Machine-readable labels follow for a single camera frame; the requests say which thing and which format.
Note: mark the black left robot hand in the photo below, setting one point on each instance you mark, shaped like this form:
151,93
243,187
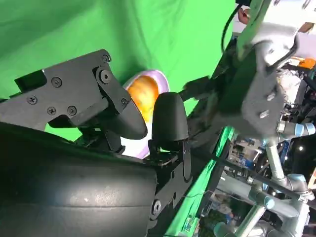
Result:
249,106

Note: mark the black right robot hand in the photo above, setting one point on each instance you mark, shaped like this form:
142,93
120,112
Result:
74,190

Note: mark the orange toy bread roll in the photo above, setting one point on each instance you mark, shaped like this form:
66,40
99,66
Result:
145,93

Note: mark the long black rod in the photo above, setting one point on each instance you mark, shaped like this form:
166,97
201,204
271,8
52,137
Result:
247,172

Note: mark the black monitor screen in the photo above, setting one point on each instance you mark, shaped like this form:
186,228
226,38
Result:
300,150

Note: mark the person's hand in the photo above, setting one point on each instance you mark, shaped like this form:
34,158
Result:
243,15

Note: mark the lilac plate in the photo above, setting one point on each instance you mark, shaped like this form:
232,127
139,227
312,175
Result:
161,81

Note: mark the green table cloth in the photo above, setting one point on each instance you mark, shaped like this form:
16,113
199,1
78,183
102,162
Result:
98,29

